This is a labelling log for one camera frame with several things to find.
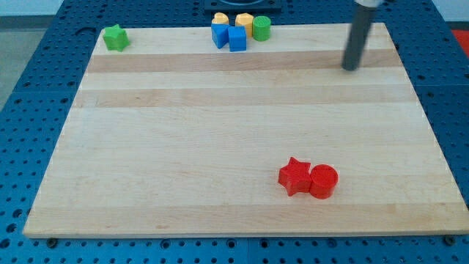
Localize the wooden board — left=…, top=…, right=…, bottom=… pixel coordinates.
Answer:
left=23, top=23, right=468, bottom=238

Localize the red star block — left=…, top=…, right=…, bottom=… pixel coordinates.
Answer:
left=278, top=157, right=311, bottom=197

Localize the blue cube block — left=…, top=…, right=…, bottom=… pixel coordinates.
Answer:
left=228, top=26, right=247, bottom=52

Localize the red cylinder block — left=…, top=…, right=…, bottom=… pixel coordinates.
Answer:
left=309, top=164, right=339, bottom=199

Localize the blue block left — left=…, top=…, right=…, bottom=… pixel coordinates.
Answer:
left=211, top=23, right=229, bottom=49

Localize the green cylinder block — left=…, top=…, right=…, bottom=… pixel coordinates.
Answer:
left=252, top=16, right=271, bottom=42

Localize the yellow hexagon block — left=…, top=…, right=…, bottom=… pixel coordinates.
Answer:
left=235, top=12, right=254, bottom=37

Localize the yellow heart block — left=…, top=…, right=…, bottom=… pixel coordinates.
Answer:
left=212, top=12, right=229, bottom=25

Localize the green star block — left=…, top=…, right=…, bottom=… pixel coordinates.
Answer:
left=103, top=24, right=130, bottom=52

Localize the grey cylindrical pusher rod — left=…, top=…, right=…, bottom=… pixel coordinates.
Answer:
left=341, top=0, right=381, bottom=71

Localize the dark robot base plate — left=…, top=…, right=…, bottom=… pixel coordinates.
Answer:
left=203, top=0, right=282, bottom=12

